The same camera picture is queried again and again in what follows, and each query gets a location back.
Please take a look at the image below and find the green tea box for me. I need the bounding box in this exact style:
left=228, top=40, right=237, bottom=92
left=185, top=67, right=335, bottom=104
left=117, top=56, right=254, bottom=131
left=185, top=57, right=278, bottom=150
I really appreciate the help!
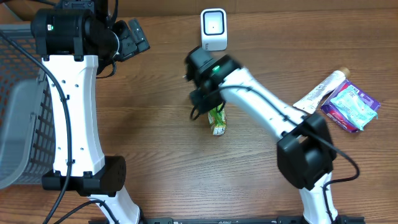
left=208, top=104, right=227, bottom=136

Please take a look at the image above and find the white cream tube gold cap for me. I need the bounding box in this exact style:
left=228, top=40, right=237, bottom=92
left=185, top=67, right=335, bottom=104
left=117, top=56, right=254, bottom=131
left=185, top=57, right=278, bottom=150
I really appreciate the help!
left=293, top=67, right=351, bottom=114

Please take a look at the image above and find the red purple snack packet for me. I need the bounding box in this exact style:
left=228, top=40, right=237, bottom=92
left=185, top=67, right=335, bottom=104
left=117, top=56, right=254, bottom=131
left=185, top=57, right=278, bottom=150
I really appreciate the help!
left=321, top=80, right=381, bottom=133

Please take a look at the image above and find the teal wet wipes packet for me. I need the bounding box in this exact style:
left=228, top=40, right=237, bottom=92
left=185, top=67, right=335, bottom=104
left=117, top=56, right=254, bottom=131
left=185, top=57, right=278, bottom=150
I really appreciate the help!
left=330, top=85, right=377, bottom=131

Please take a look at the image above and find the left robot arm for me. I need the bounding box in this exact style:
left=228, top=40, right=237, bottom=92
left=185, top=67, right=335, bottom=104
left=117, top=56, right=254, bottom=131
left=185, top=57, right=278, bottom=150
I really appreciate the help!
left=31, top=1, right=149, bottom=223

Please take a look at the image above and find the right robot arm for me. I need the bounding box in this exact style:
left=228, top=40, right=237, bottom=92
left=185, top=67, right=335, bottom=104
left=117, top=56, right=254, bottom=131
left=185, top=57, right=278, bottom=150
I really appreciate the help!
left=185, top=47, right=338, bottom=223

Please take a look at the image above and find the white barcode scanner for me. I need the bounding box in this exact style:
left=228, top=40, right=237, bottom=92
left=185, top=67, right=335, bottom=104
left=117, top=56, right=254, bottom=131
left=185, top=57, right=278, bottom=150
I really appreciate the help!
left=200, top=8, right=228, bottom=51

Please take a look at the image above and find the grey plastic mesh basket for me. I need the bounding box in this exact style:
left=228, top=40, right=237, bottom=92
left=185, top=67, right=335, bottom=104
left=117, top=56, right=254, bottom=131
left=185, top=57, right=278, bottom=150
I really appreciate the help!
left=1, top=40, right=55, bottom=189

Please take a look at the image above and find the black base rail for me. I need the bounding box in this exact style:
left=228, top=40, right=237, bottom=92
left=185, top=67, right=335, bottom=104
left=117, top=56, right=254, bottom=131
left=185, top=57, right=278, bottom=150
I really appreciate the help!
left=88, top=216, right=366, bottom=224

